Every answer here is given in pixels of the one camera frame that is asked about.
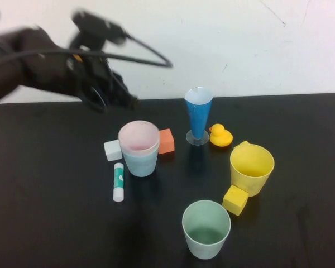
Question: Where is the white foam cube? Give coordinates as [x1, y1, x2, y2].
[103, 139, 123, 162]

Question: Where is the light blue plastic cup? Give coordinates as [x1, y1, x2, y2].
[122, 145, 159, 177]

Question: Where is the orange foam cube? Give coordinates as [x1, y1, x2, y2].
[157, 128, 175, 155]

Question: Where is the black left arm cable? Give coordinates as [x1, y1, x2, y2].
[0, 33, 174, 75]

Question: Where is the yellow plastic cup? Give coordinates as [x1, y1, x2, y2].
[229, 144, 275, 198]

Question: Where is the pink plastic cup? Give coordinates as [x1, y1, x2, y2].
[117, 120, 160, 154]

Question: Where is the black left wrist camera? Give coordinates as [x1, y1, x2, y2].
[69, 9, 131, 52]

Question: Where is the green plastic cup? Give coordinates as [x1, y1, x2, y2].
[181, 199, 232, 260]

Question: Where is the yellow rubber duck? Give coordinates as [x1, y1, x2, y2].
[209, 123, 234, 148]

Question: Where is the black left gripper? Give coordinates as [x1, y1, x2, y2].
[65, 52, 141, 114]

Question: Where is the blue cone glass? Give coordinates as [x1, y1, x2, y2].
[184, 87, 214, 146]

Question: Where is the green white glue stick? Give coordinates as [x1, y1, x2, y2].
[113, 163, 126, 202]

